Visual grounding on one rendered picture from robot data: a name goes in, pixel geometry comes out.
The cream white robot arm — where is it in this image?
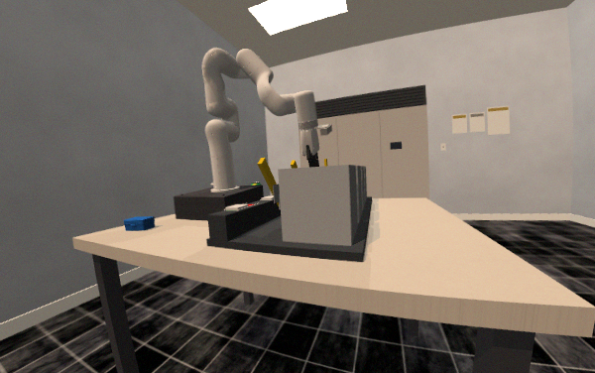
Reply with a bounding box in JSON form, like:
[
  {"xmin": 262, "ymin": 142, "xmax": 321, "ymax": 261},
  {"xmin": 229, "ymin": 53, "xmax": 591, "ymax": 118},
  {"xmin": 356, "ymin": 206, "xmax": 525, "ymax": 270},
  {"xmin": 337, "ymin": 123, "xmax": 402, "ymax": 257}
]
[{"xmin": 202, "ymin": 48, "xmax": 332, "ymax": 192}]

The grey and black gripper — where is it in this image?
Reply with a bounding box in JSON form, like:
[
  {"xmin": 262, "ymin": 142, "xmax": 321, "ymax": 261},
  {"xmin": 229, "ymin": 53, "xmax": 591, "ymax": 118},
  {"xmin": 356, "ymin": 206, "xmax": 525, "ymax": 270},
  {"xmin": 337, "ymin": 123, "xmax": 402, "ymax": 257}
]
[{"xmin": 300, "ymin": 128, "xmax": 319, "ymax": 167}]

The small blue box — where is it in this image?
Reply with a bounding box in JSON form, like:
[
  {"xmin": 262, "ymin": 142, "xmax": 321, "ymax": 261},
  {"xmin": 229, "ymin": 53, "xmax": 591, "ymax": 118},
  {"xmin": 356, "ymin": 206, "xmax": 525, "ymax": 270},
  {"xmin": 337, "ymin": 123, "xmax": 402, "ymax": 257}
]
[{"xmin": 124, "ymin": 216, "xmax": 155, "ymax": 231}]

